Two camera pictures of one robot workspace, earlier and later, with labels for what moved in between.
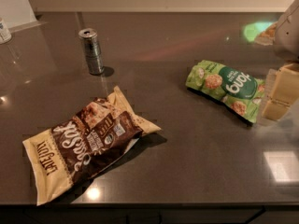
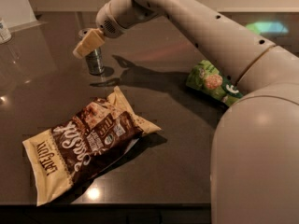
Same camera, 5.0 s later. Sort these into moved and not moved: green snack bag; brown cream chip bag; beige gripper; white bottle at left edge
Moved: beige gripper
Not moved: white bottle at left edge; brown cream chip bag; green snack bag
